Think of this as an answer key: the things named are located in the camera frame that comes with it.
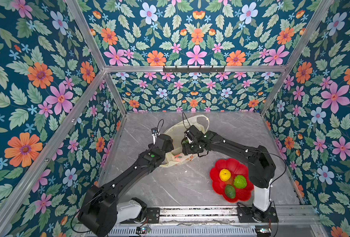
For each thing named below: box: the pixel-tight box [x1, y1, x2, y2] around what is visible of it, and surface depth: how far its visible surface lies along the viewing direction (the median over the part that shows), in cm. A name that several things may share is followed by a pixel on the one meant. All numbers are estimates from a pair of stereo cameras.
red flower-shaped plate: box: [209, 158, 255, 203], surface depth 84 cm
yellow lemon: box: [218, 168, 232, 182], surface depth 84 cm
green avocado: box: [224, 184, 236, 199], surface depth 79 cm
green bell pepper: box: [233, 174, 248, 190], surface depth 80 cm
